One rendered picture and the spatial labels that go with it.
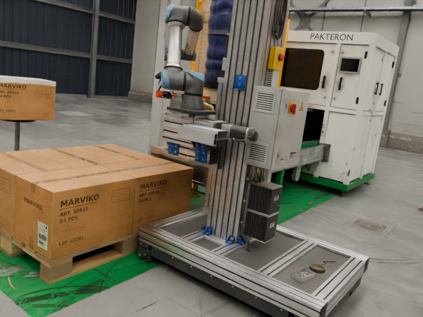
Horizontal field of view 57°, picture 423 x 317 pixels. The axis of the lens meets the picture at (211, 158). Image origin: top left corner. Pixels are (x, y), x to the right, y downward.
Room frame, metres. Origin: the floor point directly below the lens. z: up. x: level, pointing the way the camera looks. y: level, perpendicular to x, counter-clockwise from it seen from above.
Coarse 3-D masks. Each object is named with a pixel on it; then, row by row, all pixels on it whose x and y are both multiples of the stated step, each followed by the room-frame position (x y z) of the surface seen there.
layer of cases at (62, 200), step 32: (0, 160) 2.51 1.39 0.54; (32, 160) 2.60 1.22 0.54; (64, 160) 2.71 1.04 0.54; (96, 160) 2.82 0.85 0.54; (128, 160) 2.95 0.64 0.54; (160, 160) 3.08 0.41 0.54; (0, 192) 2.33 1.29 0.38; (32, 192) 2.11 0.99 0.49; (64, 192) 2.05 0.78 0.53; (96, 192) 2.23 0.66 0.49; (128, 192) 2.44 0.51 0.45; (160, 192) 2.68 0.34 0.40; (0, 224) 2.33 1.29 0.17; (32, 224) 2.11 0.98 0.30; (64, 224) 2.06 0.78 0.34; (96, 224) 2.24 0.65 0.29; (128, 224) 2.45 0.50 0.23
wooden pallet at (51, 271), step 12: (0, 228) 2.35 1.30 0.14; (12, 240) 2.24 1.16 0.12; (120, 240) 2.40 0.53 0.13; (132, 240) 2.49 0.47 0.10; (12, 252) 2.25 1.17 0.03; (24, 252) 2.31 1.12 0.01; (36, 252) 2.08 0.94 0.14; (84, 252) 2.18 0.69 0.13; (108, 252) 2.42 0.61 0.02; (120, 252) 2.43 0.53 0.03; (132, 252) 2.50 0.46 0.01; (48, 264) 2.00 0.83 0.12; (60, 264) 2.05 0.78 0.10; (72, 264) 2.21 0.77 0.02; (84, 264) 2.23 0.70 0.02; (96, 264) 2.25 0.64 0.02; (48, 276) 2.00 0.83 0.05; (60, 276) 2.05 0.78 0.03
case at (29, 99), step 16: (0, 80) 3.69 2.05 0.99; (16, 80) 3.79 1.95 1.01; (32, 80) 3.90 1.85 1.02; (0, 96) 3.69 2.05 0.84; (16, 96) 3.79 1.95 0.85; (32, 96) 3.90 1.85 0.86; (48, 96) 4.02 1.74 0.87; (0, 112) 3.69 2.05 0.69; (16, 112) 3.80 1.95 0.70; (32, 112) 3.90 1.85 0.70; (48, 112) 4.02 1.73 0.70
